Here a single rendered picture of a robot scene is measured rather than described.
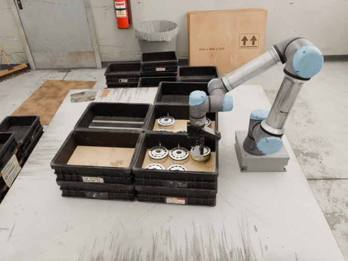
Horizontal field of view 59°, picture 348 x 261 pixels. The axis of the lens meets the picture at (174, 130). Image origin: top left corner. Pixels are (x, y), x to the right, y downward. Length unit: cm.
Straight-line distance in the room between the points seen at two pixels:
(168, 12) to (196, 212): 337
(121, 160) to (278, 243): 85
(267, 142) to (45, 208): 113
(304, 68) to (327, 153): 195
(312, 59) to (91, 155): 116
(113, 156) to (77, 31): 325
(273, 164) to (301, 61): 65
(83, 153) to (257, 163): 95
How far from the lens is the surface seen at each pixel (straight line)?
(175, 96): 218
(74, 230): 156
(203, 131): 144
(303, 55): 132
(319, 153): 318
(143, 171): 142
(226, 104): 137
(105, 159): 167
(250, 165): 173
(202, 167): 157
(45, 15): 482
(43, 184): 184
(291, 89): 140
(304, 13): 480
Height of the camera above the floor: 189
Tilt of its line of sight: 35 degrees down
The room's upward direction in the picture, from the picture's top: 2 degrees counter-clockwise
